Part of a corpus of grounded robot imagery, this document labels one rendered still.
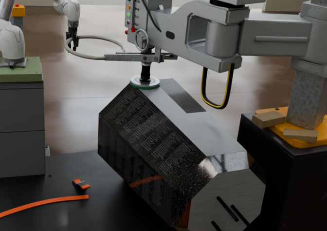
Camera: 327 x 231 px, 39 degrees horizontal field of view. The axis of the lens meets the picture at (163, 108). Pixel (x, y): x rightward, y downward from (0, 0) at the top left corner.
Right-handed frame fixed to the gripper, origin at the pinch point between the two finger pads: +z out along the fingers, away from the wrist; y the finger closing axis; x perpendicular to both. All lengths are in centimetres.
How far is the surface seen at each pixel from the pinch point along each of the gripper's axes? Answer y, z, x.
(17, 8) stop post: -64, -19, -2
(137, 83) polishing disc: 86, -8, -24
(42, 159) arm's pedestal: 31, 66, -61
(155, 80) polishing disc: 92, -8, -11
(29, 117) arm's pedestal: 23, 30, -66
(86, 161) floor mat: 44, 79, -24
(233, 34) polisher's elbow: 153, -67, -37
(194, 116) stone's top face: 140, -10, -39
